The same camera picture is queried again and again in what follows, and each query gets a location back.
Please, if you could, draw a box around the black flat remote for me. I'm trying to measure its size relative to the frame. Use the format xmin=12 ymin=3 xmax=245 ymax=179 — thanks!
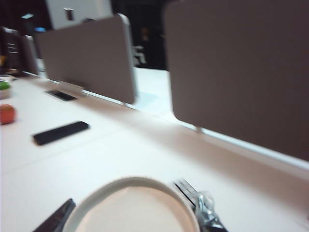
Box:
xmin=33 ymin=120 xmax=91 ymax=146

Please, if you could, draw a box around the white paper cup blue logo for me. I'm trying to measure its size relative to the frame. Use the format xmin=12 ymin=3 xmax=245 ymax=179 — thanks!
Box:
xmin=64 ymin=176 xmax=201 ymax=232

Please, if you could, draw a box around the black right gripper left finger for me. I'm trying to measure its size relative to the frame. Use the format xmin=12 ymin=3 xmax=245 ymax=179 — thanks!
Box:
xmin=32 ymin=198 xmax=77 ymax=232

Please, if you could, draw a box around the narrow brown desk partition panel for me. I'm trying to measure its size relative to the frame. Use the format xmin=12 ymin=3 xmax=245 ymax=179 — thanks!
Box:
xmin=23 ymin=34 xmax=41 ymax=76

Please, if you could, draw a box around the orange fruit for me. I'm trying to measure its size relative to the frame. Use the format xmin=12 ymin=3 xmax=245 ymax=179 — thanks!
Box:
xmin=0 ymin=104 xmax=16 ymax=125

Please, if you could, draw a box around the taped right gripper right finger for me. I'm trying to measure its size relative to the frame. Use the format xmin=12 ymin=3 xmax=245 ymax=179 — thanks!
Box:
xmin=172 ymin=178 xmax=229 ymax=232

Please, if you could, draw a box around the grey desk divider panel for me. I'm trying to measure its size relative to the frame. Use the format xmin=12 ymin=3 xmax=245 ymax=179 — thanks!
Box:
xmin=33 ymin=13 xmax=137 ymax=105
xmin=164 ymin=0 xmax=309 ymax=169

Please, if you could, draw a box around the grey desk divider panel right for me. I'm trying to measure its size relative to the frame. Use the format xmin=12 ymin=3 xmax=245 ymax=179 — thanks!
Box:
xmin=164 ymin=0 xmax=309 ymax=169

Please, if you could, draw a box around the grey desk divider panel left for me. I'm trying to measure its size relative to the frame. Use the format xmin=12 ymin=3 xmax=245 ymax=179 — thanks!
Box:
xmin=33 ymin=13 xmax=137 ymax=105

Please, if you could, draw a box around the black desk cable grommet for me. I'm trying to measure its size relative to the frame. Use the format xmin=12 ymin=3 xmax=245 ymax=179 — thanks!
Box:
xmin=44 ymin=89 xmax=78 ymax=102

